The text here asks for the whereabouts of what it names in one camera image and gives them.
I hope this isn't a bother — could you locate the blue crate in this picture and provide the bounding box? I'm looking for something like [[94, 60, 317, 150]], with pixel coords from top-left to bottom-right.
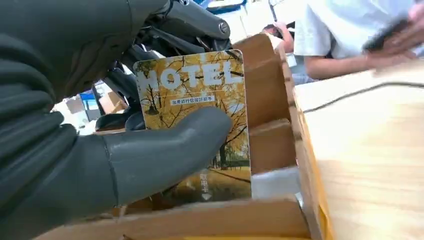
[[79, 89, 102, 112]]

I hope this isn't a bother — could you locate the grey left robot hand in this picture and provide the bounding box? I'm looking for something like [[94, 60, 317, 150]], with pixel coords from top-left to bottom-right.
[[0, 0, 233, 207]]

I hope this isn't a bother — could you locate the dark phone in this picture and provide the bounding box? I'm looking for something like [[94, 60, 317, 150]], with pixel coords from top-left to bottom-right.
[[361, 18, 412, 53]]

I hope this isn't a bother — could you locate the person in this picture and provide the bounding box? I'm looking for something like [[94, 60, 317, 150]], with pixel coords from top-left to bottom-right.
[[260, 21, 296, 55], [293, 0, 424, 81]]

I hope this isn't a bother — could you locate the person's hand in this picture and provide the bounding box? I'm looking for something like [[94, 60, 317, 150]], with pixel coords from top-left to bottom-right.
[[364, 2, 424, 71]]

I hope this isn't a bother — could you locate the wooden card box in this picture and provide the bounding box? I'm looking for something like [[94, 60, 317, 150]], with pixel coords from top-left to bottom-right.
[[33, 33, 335, 240]]

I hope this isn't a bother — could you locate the yellow hotel key card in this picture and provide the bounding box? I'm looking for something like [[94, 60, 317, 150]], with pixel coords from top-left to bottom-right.
[[132, 49, 253, 204]]

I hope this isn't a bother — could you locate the white card stack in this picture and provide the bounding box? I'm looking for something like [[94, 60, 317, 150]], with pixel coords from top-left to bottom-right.
[[250, 166, 303, 200]]

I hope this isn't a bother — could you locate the black cable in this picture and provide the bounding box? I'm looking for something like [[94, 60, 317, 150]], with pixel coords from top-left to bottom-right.
[[303, 81, 424, 114]]

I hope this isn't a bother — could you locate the ribbed grey left arm sleeve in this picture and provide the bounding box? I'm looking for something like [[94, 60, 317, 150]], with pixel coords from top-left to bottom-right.
[[0, 33, 119, 240]]

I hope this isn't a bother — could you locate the brown cardboard box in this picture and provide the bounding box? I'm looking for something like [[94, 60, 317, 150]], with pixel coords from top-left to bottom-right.
[[98, 91, 129, 116]]

